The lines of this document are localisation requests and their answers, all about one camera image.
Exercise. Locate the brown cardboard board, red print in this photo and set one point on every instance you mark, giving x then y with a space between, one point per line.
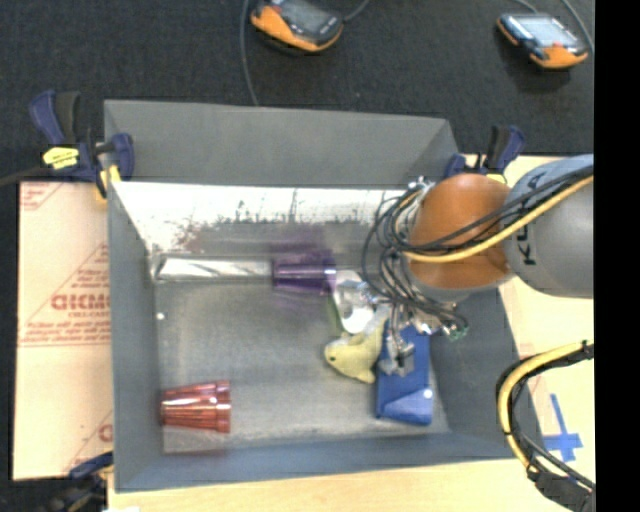
60 380

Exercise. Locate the purple plastic cup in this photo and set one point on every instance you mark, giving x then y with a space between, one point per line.
300 274

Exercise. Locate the blue sponge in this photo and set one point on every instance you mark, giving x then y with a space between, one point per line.
405 395

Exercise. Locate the yellow-green toy dolphin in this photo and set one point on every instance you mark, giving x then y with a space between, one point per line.
352 357

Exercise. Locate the grey metal bin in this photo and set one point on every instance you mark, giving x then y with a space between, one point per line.
260 340

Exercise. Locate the red plastic cup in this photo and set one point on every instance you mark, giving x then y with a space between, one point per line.
197 407

